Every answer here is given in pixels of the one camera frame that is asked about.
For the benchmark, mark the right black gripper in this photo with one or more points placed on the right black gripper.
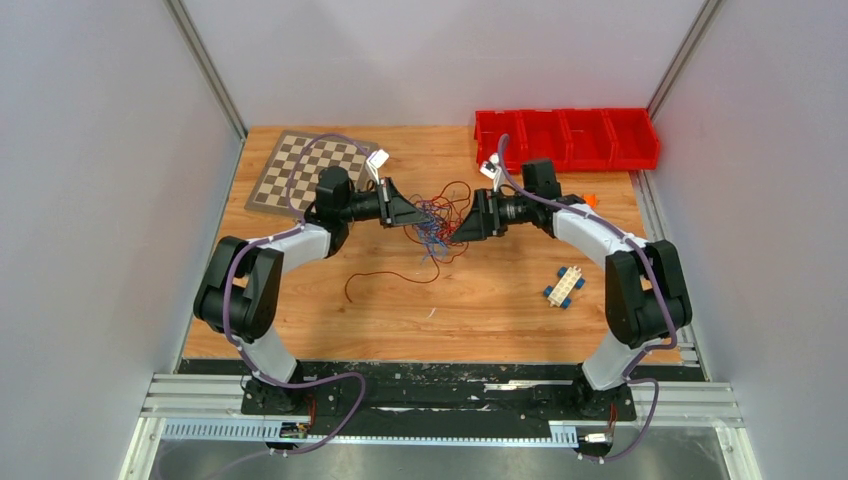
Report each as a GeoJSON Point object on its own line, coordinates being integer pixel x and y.
{"type": "Point", "coordinates": [483, 219]}

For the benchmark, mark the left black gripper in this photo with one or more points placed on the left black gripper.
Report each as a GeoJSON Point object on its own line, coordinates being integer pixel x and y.
{"type": "Point", "coordinates": [394, 208]}

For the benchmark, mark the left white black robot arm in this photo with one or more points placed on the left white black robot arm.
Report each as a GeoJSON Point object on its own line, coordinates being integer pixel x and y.
{"type": "Point", "coordinates": [238, 295]}

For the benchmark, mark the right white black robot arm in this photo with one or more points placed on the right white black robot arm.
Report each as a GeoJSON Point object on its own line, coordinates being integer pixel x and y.
{"type": "Point", "coordinates": [646, 296]}

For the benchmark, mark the red bin far left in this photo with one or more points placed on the red bin far left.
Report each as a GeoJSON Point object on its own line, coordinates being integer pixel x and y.
{"type": "Point", "coordinates": [490, 126]}

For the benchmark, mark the red bin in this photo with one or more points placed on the red bin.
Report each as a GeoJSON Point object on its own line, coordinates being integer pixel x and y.
{"type": "Point", "coordinates": [490, 126]}
{"type": "Point", "coordinates": [636, 144]}
{"type": "Point", "coordinates": [592, 144]}
{"type": "Point", "coordinates": [545, 137]}

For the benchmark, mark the white blue toy block car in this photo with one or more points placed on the white blue toy block car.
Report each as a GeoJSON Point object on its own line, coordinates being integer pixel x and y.
{"type": "Point", "coordinates": [569, 279]}

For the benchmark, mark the orange plastic piece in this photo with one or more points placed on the orange plastic piece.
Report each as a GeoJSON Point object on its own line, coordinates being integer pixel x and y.
{"type": "Point", "coordinates": [590, 199]}

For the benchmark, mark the wooden chessboard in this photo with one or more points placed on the wooden chessboard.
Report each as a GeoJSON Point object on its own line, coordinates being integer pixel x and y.
{"type": "Point", "coordinates": [286, 184]}

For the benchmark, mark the red bin far right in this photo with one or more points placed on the red bin far right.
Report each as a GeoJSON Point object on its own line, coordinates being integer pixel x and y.
{"type": "Point", "coordinates": [636, 144]}

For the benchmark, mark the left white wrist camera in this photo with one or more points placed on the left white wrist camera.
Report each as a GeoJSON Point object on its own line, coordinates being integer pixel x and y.
{"type": "Point", "coordinates": [374, 162]}

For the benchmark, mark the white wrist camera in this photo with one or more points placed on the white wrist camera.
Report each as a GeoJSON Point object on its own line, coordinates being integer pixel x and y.
{"type": "Point", "coordinates": [491, 168]}
{"type": "Point", "coordinates": [374, 162]}

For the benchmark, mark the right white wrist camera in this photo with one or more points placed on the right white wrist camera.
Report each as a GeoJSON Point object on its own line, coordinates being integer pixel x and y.
{"type": "Point", "coordinates": [491, 168]}

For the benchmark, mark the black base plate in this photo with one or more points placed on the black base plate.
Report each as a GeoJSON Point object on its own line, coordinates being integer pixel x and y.
{"type": "Point", "coordinates": [447, 400]}

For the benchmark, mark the aluminium frame rail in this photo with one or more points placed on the aluminium frame rail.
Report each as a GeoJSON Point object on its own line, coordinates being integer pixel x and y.
{"type": "Point", "coordinates": [208, 407]}

